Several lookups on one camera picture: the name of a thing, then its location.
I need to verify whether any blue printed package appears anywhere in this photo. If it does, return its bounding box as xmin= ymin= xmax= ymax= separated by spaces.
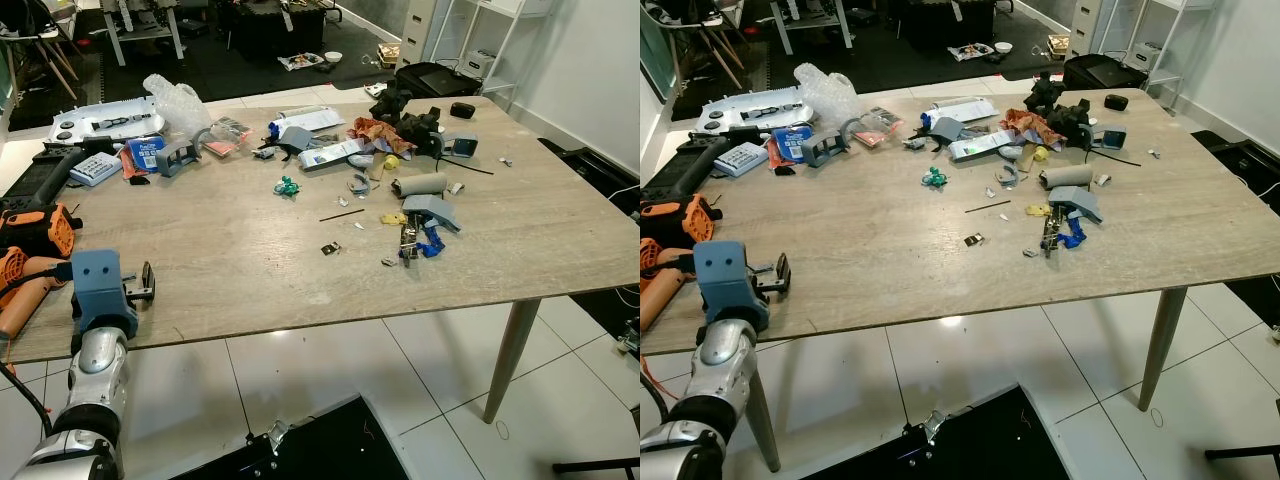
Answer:
xmin=124 ymin=135 xmax=167 ymax=178
xmin=773 ymin=125 xmax=817 ymax=167

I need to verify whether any black robot parts pile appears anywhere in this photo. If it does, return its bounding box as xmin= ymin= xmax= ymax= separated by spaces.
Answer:
xmin=1022 ymin=71 xmax=1097 ymax=150
xmin=369 ymin=79 xmax=447 ymax=158

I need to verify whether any crumpled clear plastic bag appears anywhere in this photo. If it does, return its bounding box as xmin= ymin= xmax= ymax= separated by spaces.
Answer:
xmin=794 ymin=63 xmax=862 ymax=132
xmin=142 ymin=73 xmax=214 ymax=142

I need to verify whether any orange black power tool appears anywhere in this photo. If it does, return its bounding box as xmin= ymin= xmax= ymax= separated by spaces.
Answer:
xmin=640 ymin=192 xmax=703 ymax=247
xmin=0 ymin=200 xmax=83 ymax=261

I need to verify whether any black tool case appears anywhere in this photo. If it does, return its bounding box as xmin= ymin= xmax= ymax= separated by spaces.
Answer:
xmin=640 ymin=133 xmax=748 ymax=198
xmin=0 ymin=143 xmax=117 ymax=208

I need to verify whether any black low furniture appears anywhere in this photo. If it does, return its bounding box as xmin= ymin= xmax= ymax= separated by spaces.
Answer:
xmin=539 ymin=137 xmax=641 ymax=217
xmin=1189 ymin=129 xmax=1280 ymax=191

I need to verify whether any orange brown crumpled wrapper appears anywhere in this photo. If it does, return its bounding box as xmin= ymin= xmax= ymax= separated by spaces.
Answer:
xmin=346 ymin=116 xmax=417 ymax=157
xmin=999 ymin=107 xmax=1067 ymax=150

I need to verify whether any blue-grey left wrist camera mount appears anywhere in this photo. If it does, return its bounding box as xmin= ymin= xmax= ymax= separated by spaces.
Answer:
xmin=693 ymin=240 xmax=771 ymax=329
xmin=70 ymin=249 xmax=141 ymax=338

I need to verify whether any white drawer cabinet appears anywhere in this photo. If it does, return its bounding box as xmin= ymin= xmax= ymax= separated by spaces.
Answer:
xmin=1069 ymin=0 xmax=1107 ymax=57
xmin=399 ymin=0 xmax=437 ymax=67

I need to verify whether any grey cardboard tube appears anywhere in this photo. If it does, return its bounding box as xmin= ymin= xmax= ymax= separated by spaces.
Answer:
xmin=1039 ymin=164 xmax=1097 ymax=192
xmin=391 ymin=172 xmax=450 ymax=199

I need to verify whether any white long printed box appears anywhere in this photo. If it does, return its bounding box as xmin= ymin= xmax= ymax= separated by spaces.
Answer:
xmin=947 ymin=130 xmax=1017 ymax=164
xmin=297 ymin=139 xmax=367 ymax=172

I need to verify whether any orange cordless drill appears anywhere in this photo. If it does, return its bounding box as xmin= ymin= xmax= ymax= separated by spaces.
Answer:
xmin=640 ymin=238 xmax=701 ymax=333
xmin=0 ymin=247 xmax=73 ymax=343

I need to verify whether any grey printed bracket part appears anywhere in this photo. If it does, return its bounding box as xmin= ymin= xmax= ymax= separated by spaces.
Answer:
xmin=799 ymin=126 xmax=857 ymax=170
xmin=154 ymin=134 xmax=212 ymax=180

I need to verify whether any grey wooden table leg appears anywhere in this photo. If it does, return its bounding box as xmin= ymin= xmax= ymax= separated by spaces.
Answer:
xmin=482 ymin=297 xmax=544 ymax=425
xmin=744 ymin=368 xmax=783 ymax=474
xmin=1137 ymin=286 xmax=1190 ymax=414

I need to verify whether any white flat plastic panel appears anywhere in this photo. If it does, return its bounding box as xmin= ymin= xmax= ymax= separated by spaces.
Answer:
xmin=48 ymin=96 xmax=167 ymax=142
xmin=696 ymin=87 xmax=812 ymax=135

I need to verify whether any black flat bar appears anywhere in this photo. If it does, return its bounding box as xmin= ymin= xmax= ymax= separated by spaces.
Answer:
xmin=551 ymin=457 xmax=641 ymax=477
xmin=1204 ymin=442 xmax=1280 ymax=464

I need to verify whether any black desk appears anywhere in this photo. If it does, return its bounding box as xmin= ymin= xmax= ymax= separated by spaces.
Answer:
xmin=214 ymin=0 xmax=342 ymax=57
xmin=889 ymin=0 xmax=1012 ymax=47

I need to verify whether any white metal shelf rack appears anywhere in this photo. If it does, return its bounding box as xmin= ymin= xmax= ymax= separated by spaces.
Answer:
xmin=1139 ymin=0 xmax=1222 ymax=102
xmin=424 ymin=0 xmax=532 ymax=112

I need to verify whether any chair with wooden legs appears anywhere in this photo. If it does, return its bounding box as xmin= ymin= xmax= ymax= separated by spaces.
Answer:
xmin=640 ymin=0 xmax=747 ymax=92
xmin=0 ymin=0 xmax=83 ymax=102

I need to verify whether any white desk frame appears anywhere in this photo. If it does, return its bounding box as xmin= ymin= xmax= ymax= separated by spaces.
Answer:
xmin=99 ymin=0 xmax=187 ymax=67
xmin=769 ymin=0 xmax=857 ymax=57

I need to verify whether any black glossy panel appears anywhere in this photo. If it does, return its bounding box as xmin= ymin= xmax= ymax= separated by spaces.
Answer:
xmin=799 ymin=384 xmax=1072 ymax=480
xmin=168 ymin=394 xmax=412 ymax=480

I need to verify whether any grey blue printed housing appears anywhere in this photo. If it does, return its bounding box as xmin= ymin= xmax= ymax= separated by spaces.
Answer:
xmin=918 ymin=114 xmax=967 ymax=154
xmin=268 ymin=122 xmax=317 ymax=162

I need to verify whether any red clear packet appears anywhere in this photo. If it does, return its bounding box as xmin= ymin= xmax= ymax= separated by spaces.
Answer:
xmin=854 ymin=106 xmax=904 ymax=147
xmin=204 ymin=117 xmax=252 ymax=157

